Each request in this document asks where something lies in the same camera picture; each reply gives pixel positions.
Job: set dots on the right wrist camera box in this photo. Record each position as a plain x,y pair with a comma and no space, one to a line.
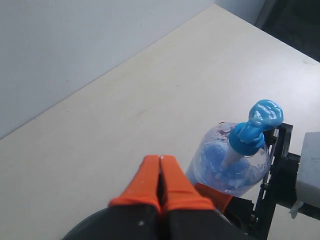
307,184

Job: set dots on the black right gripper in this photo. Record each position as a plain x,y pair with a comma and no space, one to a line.
277,188

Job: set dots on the blue soap pump bottle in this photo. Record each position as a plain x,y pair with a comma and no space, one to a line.
233,157

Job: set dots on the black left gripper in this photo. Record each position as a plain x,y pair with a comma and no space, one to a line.
134,215

